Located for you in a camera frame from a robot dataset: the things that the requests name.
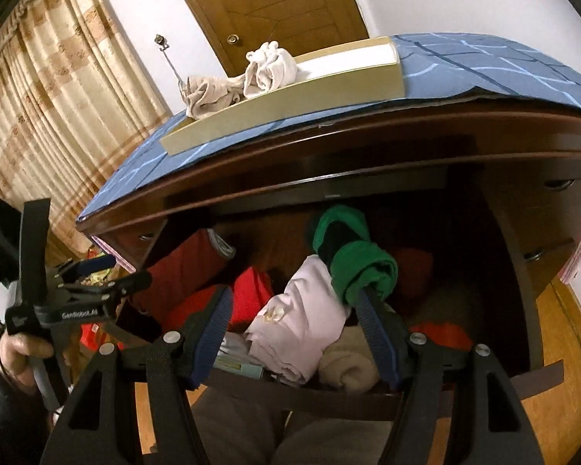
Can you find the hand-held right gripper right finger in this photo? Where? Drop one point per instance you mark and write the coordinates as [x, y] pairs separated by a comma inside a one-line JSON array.
[[375, 339]]

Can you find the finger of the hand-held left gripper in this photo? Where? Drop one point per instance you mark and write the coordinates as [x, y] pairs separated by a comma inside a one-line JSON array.
[[116, 288], [94, 265]]

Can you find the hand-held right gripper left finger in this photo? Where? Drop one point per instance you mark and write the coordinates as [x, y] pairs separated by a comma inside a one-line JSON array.
[[213, 334]]

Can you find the beige knit underwear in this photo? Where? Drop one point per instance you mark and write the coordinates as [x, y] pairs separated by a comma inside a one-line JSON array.
[[343, 363]]

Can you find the bright red underwear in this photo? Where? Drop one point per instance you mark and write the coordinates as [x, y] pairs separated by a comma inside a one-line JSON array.
[[251, 295]]

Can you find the dark red underwear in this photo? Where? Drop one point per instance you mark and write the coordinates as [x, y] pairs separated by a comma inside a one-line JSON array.
[[184, 261]]

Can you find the pale pink underwear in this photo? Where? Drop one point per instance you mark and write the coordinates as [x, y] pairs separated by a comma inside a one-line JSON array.
[[300, 319]]

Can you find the maroon underwear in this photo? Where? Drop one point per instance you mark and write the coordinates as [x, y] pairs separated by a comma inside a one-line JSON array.
[[411, 269]]

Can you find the green underwear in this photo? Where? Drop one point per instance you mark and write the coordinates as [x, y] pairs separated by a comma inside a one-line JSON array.
[[363, 256]]

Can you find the shallow cardboard box tray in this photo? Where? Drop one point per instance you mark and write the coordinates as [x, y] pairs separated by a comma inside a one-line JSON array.
[[319, 101]]

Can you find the cream underwear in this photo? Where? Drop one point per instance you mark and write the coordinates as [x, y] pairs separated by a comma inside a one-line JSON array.
[[271, 70]]

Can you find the person's left hand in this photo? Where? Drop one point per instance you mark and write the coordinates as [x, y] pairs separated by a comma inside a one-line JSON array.
[[22, 353]]

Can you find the pale small box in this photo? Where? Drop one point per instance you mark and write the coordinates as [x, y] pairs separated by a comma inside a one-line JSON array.
[[237, 365]]

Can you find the person's grey trousers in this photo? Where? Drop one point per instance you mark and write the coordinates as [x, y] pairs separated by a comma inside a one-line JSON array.
[[242, 428]]

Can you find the beige patterned curtain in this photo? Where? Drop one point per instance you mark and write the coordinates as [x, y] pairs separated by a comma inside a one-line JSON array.
[[53, 97]]

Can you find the curtain tieback with tassel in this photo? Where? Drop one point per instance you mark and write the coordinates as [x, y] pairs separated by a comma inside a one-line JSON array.
[[172, 63]]

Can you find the dark wooden desk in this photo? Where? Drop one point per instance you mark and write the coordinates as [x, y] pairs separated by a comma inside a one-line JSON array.
[[416, 126]]

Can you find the brass door knob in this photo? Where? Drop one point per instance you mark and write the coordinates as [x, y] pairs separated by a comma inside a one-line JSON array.
[[232, 38]]

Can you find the blue checked tablecloth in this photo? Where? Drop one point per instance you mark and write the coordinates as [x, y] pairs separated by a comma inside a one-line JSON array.
[[489, 63]]

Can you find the brown wooden door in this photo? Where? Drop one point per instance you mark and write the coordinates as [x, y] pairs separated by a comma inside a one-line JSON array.
[[281, 0]]

